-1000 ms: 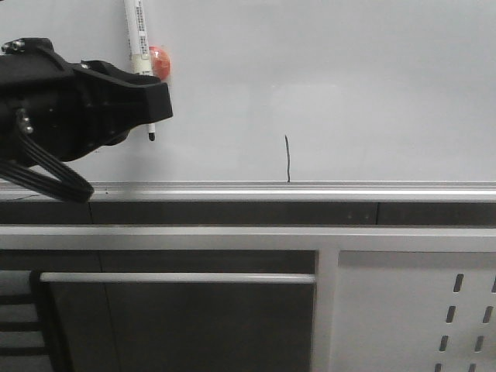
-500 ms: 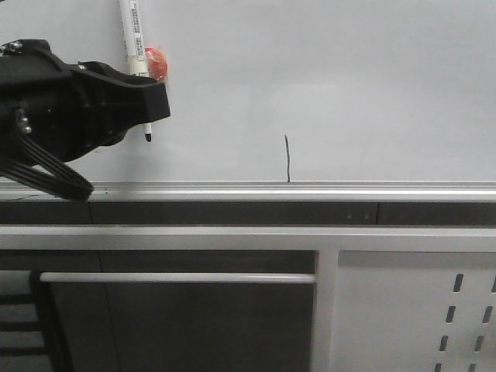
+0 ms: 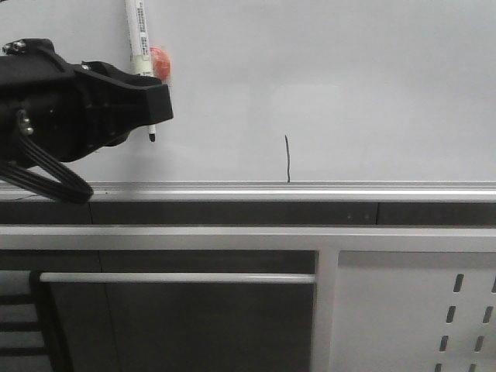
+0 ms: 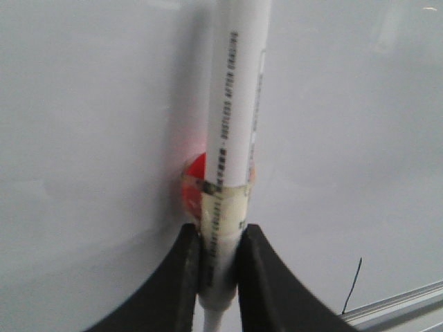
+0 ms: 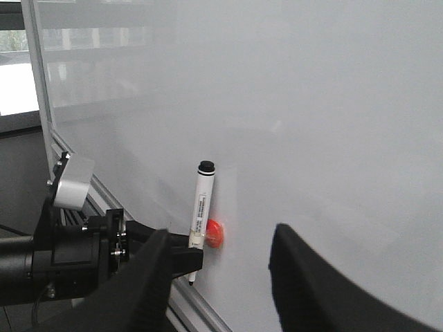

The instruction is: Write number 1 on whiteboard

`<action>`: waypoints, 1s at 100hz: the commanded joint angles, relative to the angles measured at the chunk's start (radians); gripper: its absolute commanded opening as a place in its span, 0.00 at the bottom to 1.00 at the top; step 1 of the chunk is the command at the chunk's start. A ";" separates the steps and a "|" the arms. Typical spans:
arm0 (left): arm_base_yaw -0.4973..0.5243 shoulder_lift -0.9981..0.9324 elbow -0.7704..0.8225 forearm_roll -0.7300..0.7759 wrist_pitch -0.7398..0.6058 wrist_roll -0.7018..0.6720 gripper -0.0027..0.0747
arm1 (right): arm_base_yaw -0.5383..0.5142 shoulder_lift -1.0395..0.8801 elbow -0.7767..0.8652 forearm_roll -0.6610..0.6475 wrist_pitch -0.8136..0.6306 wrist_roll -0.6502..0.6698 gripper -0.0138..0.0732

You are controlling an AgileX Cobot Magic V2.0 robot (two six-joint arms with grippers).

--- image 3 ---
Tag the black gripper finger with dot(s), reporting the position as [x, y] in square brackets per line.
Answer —
[131, 104]

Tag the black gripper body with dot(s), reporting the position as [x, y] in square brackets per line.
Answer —
[68, 110]

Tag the white whiteboard marker pen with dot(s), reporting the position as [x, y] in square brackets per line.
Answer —
[141, 59]

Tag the red round magnet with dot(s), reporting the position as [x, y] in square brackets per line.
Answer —
[161, 63]

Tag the black marker stroke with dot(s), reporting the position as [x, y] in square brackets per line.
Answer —
[288, 158]

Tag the white perforated metal panel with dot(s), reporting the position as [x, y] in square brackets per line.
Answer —
[414, 312]

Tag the whiteboard with aluminium frame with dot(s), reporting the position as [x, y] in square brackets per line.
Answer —
[381, 101]

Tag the white horizontal rail bar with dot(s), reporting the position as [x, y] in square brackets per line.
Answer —
[231, 278]

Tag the white metal stand frame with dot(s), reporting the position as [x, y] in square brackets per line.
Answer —
[327, 243]

